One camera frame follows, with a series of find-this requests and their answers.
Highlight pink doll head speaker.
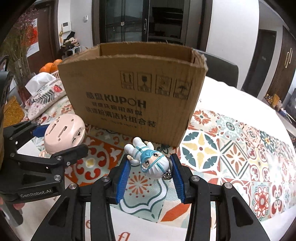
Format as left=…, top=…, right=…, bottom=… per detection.
left=39, top=113, right=86, bottom=157

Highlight right dark dining chair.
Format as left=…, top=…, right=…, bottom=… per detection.
left=197, top=50, right=239, bottom=88

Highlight orange fruit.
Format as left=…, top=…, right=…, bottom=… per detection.
left=50, top=59, right=62, bottom=73
left=39, top=62, right=53, bottom=73

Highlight orange fruit left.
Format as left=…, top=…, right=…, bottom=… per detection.
left=39, top=62, right=53, bottom=73

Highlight floral fabric tissue cover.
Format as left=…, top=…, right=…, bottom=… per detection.
left=25, top=79, right=66, bottom=121

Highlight medic figurine keychain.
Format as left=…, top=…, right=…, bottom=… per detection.
left=125, top=137, right=174, bottom=180

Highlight white tissue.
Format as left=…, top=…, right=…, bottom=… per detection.
left=25, top=72, right=56, bottom=95

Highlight orange fruit right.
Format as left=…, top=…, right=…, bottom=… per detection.
left=50, top=59, right=62, bottom=73

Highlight white fruit basket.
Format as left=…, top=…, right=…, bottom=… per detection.
left=51, top=70, right=60, bottom=79

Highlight brown cardboard box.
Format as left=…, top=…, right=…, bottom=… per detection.
left=58, top=42, right=208, bottom=147

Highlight dark glass door cabinet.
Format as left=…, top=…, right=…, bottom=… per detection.
left=92, top=0, right=213, bottom=51

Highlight white shoe rack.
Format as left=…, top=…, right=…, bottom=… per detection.
left=60, top=45, right=81, bottom=57

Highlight left hand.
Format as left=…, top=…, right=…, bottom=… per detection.
left=0, top=197, right=25, bottom=210

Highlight yellow woven box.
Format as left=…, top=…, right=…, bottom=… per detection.
left=3, top=96, right=25, bottom=128

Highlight glass vase dried flowers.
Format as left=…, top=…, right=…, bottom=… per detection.
left=1, top=6, right=37, bottom=103

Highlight patterned table runner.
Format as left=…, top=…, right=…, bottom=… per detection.
left=21, top=94, right=296, bottom=229

